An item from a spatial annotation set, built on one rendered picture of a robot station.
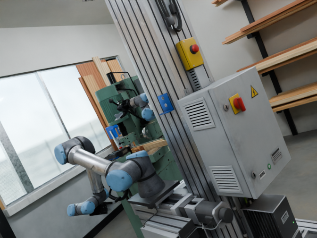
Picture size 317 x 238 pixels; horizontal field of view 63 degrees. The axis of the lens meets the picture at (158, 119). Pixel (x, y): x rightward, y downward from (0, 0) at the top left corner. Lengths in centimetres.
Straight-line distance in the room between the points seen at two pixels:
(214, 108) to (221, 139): 13
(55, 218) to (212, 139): 249
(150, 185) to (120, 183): 19
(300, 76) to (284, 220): 274
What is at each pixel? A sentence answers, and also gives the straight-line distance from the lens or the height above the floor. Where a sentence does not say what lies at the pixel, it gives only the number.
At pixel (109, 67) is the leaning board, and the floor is 195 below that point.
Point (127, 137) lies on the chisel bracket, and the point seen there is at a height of 106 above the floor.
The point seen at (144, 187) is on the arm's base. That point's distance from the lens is 139.
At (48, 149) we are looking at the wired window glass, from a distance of 338.
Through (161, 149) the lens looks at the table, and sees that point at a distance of 198.
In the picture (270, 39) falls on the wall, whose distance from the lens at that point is 385.
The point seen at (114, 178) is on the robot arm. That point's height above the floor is 100.
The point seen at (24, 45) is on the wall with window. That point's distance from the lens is 365.
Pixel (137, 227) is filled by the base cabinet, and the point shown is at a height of 31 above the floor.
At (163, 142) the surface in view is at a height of 92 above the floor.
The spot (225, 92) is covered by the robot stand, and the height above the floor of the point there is 119.
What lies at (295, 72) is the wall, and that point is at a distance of 385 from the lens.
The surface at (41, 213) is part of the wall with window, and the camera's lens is 321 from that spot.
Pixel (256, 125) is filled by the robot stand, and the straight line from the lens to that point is 116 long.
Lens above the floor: 130
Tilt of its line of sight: 5 degrees down
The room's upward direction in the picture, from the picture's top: 24 degrees counter-clockwise
